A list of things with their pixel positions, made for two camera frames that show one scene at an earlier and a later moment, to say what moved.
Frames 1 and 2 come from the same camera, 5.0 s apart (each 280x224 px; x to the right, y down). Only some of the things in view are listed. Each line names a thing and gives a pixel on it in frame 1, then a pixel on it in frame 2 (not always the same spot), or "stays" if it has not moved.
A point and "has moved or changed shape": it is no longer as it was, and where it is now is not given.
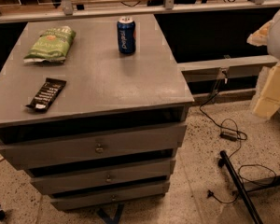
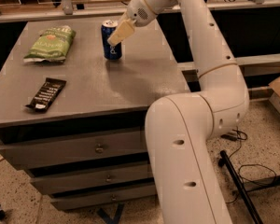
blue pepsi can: [126, 31] has moved or changed shape
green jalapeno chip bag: [51, 46] stays
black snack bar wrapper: [47, 95] stays
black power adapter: [229, 137] stays
